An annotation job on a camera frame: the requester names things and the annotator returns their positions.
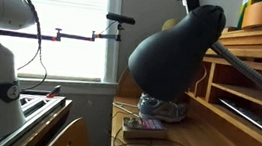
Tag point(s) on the book with purple cover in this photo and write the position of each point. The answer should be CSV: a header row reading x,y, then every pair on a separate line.
x,y
143,128

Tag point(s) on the black desk lamp shade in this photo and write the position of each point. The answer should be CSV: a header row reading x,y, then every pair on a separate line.
x,y
165,64

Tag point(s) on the wooden desk hutch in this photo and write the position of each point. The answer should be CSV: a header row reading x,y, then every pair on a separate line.
x,y
220,125

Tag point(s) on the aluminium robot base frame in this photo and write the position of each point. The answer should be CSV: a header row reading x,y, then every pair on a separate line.
x,y
45,113

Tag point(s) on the black camera on boom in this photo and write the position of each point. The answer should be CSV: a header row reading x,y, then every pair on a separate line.
x,y
120,18

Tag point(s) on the wooden chair back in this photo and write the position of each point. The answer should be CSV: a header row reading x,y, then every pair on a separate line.
x,y
75,134

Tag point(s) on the grey flexible lamp neck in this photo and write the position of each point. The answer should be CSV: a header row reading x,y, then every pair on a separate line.
x,y
245,69

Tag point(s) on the green yellow box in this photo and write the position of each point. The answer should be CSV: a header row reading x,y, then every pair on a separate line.
x,y
244,5

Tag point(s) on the black keyboard on shelf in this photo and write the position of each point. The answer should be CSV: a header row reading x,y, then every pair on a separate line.
x,y
242,111

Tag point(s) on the blue grey left sneaker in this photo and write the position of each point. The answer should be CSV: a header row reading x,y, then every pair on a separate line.
x,y
151,108

